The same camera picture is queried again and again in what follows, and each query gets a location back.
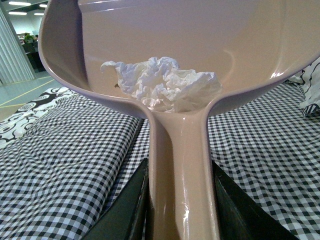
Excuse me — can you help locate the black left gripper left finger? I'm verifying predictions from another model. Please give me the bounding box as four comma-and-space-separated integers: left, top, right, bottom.
83, 158, 149, 240

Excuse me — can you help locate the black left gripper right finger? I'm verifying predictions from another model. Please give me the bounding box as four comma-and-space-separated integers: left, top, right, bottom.
212, 163, 297, 240

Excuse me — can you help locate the white tissue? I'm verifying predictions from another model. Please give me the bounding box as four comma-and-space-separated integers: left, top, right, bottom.
100, 56, 222, 113

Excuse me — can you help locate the beige plastic dustpan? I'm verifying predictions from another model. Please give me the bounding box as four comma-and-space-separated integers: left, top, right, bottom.
38, 0, 320, 240

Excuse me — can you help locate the black white checkered bed sheet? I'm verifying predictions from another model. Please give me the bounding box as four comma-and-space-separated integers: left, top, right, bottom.
0, 83, 320, 240

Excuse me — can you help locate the black white swirl quilt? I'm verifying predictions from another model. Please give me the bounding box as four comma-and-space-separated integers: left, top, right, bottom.
0, 87, 77, 149

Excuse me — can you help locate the cartoon print pillow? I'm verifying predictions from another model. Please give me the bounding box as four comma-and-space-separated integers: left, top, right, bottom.
286, 58, 320, 117

